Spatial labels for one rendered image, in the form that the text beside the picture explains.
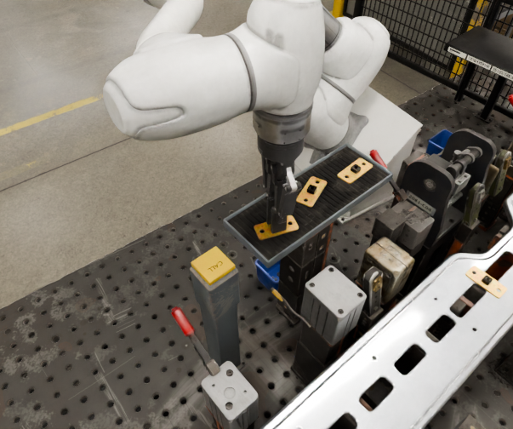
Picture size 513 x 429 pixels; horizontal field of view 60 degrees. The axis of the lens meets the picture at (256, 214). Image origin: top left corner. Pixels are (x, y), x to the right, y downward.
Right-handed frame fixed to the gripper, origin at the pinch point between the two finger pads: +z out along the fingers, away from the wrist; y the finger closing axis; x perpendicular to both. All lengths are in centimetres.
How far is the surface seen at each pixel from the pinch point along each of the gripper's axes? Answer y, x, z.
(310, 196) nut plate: -5.3, 10.0, 3.8
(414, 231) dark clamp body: 4.9, 31.5, 12.8
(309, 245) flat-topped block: -0.7, 8.5, 14.7
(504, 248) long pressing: 12, 54, 20
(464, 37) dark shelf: -70, 104, 17
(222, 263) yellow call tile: 4.5, -12.5, 4.0
